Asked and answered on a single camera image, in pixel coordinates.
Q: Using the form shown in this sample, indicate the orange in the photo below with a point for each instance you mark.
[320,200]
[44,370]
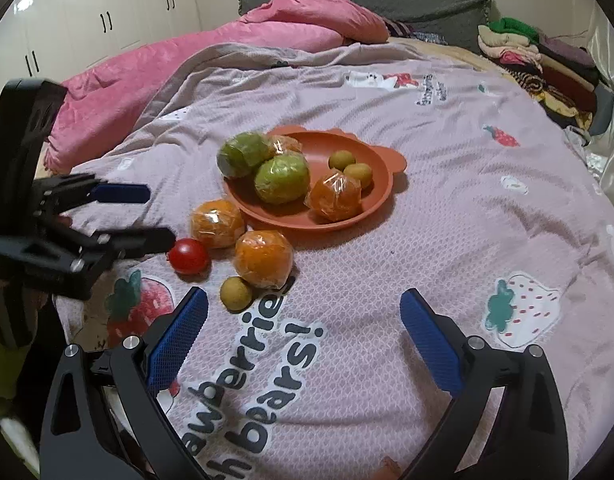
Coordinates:
[282,145]
[335,196]
[217,224]
[264,259]

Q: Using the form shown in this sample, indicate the red tomato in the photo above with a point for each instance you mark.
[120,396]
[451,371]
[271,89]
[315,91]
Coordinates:
[188,257]

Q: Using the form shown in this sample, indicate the white wardrobe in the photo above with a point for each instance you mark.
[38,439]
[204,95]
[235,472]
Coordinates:
[58,39]

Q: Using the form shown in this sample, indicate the stack of folded clothes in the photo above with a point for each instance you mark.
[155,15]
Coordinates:
[563,79]

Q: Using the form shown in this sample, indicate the lilac strawberry print quilt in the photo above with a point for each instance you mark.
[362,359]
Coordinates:
[496,221]

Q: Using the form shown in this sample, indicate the cream satin curtain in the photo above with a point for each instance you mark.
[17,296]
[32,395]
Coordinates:
[601,47]

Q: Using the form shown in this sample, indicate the green fruit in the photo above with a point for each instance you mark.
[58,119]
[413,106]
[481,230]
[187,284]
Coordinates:
[282,179]
[242,154]

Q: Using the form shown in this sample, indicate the green sleeve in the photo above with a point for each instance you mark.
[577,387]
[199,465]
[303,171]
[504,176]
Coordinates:
[11,362]

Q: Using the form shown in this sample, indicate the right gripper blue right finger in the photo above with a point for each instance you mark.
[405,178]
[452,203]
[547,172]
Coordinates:
[528,438]

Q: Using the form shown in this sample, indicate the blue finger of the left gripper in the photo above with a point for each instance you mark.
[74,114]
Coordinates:
[117,192]
[127,242]

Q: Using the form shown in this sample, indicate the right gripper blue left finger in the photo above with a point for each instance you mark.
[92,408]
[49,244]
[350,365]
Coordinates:
[103,419]

